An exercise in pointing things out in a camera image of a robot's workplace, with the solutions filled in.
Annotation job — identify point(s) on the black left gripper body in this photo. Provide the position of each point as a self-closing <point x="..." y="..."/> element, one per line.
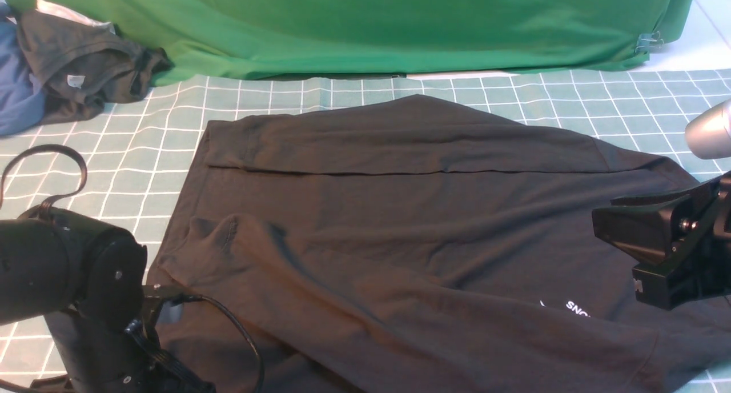
<point x="100" y="360"/>

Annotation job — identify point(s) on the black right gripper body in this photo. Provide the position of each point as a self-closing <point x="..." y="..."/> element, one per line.
<point x="679" y="239"/>

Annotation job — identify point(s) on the gray long sleeve shirt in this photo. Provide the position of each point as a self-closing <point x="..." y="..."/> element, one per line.
<point x="419" y="245"/>

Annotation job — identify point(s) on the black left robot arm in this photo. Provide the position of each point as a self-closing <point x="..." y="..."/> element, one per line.
<point x="85" y="278"/>

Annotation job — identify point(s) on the dark gray crumpled shirt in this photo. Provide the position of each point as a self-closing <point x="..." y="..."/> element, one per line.
<point x="82" y="68"/>

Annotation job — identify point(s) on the metal binder clip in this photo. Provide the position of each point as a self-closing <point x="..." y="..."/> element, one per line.
<point x="649" y="42"/>

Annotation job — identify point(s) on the green grid tablecloth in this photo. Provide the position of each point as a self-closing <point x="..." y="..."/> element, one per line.
<point x="138" y="154"/>

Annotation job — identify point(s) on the blue crumpled garment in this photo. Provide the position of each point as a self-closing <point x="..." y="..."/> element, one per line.
<point x="22" y="96"/>

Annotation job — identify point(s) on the green backdrop cloth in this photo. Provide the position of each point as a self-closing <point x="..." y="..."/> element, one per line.
<point x="257" y="39"/>

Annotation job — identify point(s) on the white cloth behind pile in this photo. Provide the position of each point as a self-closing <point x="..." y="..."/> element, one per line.
<point x="60" y="11"/>

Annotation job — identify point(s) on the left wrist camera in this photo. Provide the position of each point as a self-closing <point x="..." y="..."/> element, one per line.
<point x="163" y="303"/>

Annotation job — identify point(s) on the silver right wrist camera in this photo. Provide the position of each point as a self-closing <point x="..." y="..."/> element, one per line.
<point x="708" y="136"/>

